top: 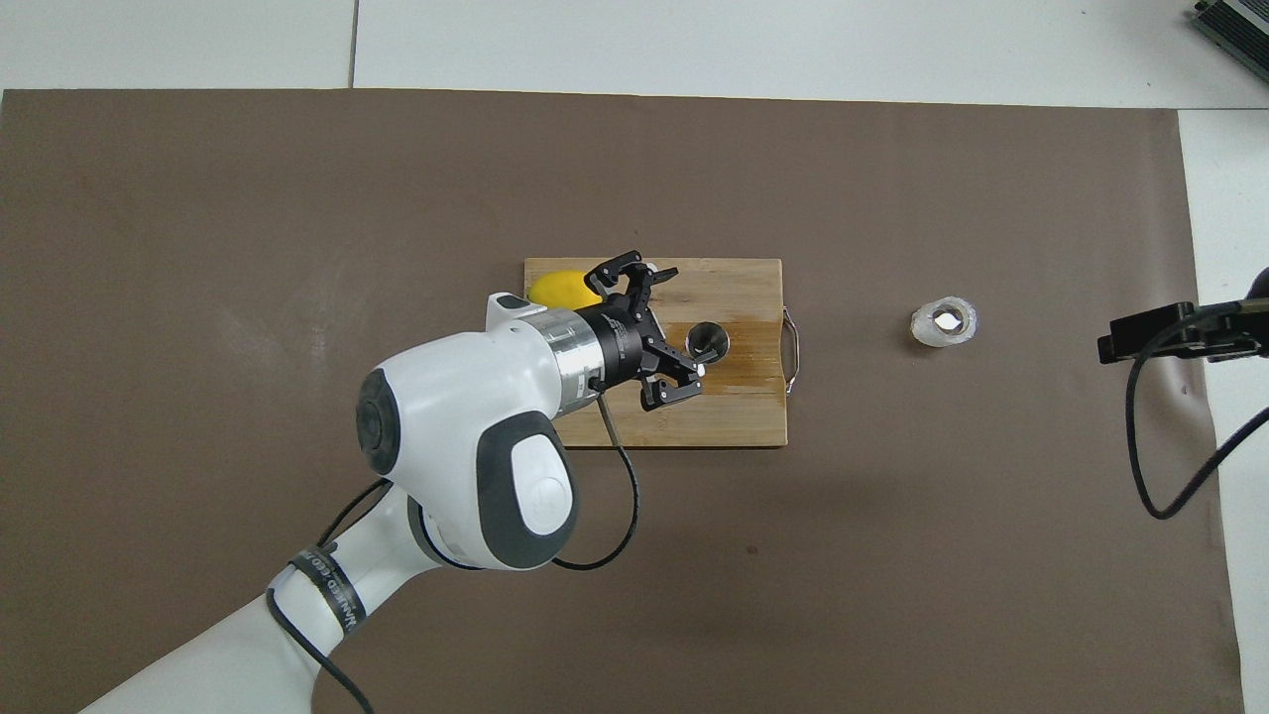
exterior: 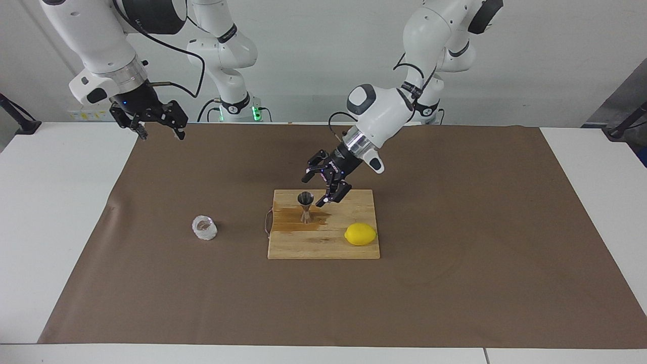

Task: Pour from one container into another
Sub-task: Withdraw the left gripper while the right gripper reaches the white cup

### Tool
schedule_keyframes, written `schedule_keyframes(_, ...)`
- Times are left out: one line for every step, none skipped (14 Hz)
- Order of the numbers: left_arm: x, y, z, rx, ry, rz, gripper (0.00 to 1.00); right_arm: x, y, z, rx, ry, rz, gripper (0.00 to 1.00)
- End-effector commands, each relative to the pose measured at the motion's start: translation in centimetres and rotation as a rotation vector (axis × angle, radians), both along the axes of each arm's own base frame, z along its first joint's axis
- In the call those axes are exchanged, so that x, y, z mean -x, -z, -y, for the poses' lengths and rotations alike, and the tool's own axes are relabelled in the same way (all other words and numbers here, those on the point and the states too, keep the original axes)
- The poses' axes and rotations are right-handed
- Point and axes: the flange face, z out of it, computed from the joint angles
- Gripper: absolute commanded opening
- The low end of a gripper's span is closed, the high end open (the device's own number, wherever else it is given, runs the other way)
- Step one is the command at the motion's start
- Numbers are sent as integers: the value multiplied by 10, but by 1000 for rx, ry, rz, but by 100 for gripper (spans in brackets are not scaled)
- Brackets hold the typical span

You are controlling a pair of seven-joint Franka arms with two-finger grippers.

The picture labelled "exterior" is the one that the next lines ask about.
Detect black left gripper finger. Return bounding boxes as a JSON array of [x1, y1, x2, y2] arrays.
[[302, 149, 334, 184], [315, 174, 353, 208]]

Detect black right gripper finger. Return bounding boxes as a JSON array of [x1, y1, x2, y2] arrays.
[[159, 101, 189, 141], [110, 108, 149, 141]]

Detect steel double jigger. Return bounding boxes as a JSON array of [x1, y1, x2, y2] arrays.
[[297, 192, 315, 224]]

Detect clear textured glass cup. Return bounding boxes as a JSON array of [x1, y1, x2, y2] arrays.
[[192, 215, 218, 242]]

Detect yellow lemon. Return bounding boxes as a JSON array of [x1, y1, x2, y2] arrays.
[[344, 222, 378, 246]]

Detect white yellow label boxes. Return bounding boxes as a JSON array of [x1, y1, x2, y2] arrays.
[[68, 107, 113, 122]]

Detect wooden cutting board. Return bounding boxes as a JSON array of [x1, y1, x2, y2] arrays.
[[265, 190, 381, 260]]

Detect black clamp stand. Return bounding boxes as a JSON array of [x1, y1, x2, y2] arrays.
[[604, 101, 647, 141], [0, 94, 42, 135]]

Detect brown paper table mat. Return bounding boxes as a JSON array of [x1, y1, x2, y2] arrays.
[[38, 123, 647, 349]]

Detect grey side panel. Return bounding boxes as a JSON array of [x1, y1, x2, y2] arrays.
[[581, 58, 647, 128]]

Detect black base cable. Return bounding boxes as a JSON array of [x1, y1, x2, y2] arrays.
[[196, 98, 224, 123]]

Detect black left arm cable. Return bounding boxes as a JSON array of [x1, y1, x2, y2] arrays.
[[328, 51, 440, 147]]

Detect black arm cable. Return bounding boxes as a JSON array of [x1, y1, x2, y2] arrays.
[[328, 51, 440, 147], [112, 0, 207, 100]]

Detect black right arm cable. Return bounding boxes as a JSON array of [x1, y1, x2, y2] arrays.
[[112, 0, 207, 100]]

